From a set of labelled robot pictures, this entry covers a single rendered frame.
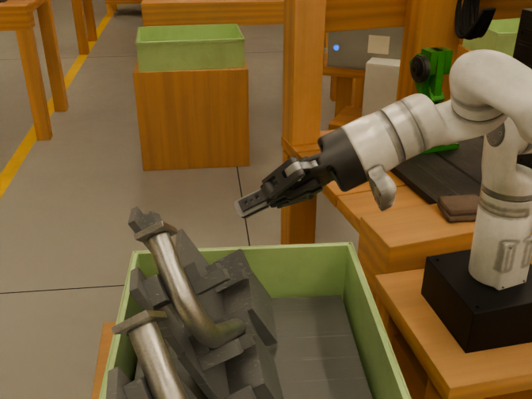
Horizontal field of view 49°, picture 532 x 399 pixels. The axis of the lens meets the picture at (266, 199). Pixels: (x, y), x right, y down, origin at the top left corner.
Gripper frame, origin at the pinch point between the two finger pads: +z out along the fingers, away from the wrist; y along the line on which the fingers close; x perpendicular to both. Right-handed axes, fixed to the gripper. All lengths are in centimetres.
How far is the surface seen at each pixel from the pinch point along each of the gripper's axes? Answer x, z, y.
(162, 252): 0.9, 12.3, 1.5
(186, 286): 5.9, 11.4, 0.7
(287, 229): -20, 4, -115
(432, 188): -5, -35, -76
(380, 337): 21.3, -7.2, -22.5
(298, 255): 1.7, -0.1, -40.1
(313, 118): -41, -18, -92
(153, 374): 15.0, 14.2, 13.9
